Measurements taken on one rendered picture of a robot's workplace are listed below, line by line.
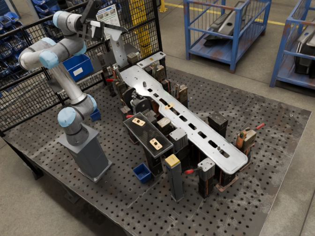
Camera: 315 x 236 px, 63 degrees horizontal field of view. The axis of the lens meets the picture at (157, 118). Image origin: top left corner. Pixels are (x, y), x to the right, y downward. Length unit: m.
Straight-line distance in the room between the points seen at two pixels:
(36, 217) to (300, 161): 2.74
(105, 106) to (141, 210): 1.13
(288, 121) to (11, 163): 3.05
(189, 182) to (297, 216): 1.16
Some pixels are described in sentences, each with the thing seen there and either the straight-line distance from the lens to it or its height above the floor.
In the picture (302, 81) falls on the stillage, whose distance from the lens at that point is 3.66.
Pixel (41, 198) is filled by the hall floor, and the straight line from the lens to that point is 3.09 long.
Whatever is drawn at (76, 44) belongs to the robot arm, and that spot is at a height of 1.82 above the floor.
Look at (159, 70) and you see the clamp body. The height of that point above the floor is 1.03.
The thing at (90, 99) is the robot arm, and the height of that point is 1.31.
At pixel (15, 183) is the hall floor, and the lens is 3.37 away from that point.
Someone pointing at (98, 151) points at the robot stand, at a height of 0.94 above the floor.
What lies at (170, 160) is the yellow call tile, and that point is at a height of 1.16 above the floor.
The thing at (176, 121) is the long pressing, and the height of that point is 1.00.
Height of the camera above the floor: 2.39
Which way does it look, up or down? 47 degrees down
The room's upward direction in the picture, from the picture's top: 11 degrees counter-clockwise
